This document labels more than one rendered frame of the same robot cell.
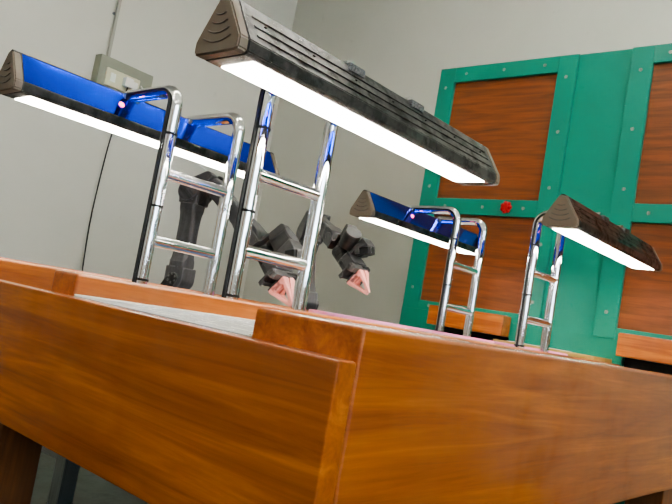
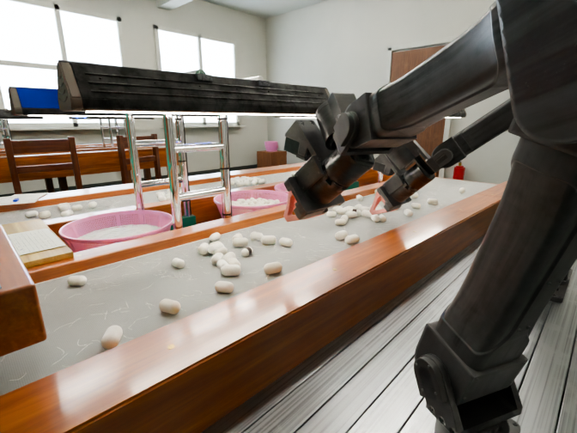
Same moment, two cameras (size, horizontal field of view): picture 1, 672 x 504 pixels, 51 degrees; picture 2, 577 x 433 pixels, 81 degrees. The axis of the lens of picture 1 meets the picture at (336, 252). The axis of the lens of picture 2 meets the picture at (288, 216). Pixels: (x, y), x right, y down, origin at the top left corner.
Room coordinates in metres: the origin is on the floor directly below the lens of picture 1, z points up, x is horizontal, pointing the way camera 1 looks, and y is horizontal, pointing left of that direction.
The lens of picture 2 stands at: (2.87, -0.08, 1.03)
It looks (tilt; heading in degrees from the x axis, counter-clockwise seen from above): 16 degrees down; 184
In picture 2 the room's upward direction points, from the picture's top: straight up
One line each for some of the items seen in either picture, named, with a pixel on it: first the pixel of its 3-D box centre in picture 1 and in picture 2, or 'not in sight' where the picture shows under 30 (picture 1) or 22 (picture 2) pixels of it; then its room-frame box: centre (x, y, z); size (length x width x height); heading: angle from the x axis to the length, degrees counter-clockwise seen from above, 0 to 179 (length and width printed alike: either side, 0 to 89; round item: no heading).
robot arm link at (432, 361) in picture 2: not in sight; (466, 383); (2.58, 0.08, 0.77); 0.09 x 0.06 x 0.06; 114
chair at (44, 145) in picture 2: not in sight; (56, 204); (0.64, -1.90, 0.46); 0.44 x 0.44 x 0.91; 46
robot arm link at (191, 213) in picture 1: (187, 236); not in sight; (2.11, 0.45, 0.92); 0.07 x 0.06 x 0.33; 156
